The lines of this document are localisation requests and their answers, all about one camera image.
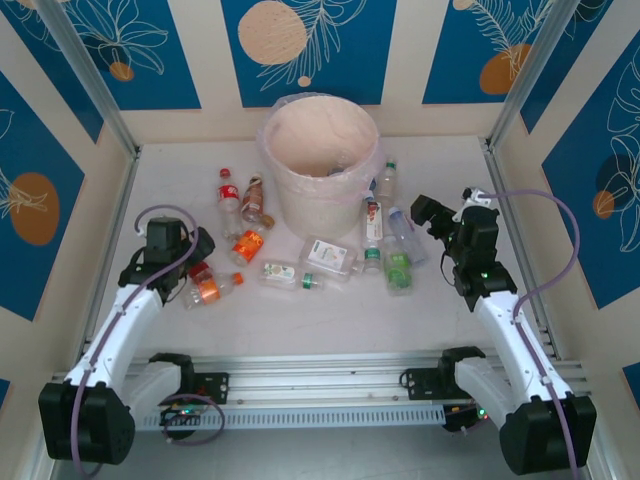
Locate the clear bottle blue label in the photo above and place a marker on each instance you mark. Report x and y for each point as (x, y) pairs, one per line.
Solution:
(373, 186)

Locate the small brown bottle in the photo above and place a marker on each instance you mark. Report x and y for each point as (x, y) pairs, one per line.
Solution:
(268, 222)

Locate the clear bottle large green label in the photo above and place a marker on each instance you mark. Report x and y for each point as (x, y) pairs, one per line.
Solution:
(397, 269)

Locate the aluminium frame post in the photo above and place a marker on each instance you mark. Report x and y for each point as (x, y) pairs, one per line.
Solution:
(32, 467)
(602, 450)
(85, 65)
(530, 65)

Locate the black mounting plate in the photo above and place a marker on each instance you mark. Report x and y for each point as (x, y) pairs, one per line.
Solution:
(422, 385)
(215, 387)

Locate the grey metal sheet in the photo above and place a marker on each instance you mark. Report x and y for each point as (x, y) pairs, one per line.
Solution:
(320, 460)

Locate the aluminium side rail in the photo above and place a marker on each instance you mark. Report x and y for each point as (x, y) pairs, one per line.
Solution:
(116, 225)
(500, 175)

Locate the cola bottle red label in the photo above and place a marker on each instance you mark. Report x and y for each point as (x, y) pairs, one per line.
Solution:
(228, 194)

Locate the clear bottle green cap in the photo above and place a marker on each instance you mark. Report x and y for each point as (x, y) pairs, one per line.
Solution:
(388, 181)

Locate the brown tea bottle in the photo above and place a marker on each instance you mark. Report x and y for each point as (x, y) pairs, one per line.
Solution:
(253, 199)

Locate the clear bottle red white label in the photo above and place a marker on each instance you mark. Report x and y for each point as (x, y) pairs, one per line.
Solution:
(374, 222)

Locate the clear bottle orange label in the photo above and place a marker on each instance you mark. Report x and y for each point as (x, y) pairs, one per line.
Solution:
(210, 289)

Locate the orange NFC juice bottle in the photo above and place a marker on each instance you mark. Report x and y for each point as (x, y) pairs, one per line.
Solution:
(248, 243)

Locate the circuit board with LEDs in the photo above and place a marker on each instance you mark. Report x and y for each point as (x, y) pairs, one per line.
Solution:
(181, 414)
(470, 417)

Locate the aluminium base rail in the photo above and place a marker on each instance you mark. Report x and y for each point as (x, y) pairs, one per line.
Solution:
(320, 380)

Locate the clear bottle red cap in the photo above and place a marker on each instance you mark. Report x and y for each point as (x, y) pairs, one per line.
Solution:
(203, 273)

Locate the clear bottle blue cap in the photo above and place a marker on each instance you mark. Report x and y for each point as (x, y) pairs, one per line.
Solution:
(407, 235)

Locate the cream plastic waste bin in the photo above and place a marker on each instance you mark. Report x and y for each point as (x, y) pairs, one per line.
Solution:
(315, 215)

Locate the clear bottle green band label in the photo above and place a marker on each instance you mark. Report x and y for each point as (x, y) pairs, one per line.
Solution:
(311, 282)
(371, 256)

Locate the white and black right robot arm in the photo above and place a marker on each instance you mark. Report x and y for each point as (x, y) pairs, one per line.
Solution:
(520, 345)

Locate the pink plastic bin liner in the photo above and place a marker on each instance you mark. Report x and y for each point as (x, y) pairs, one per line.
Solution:
(367, 172)

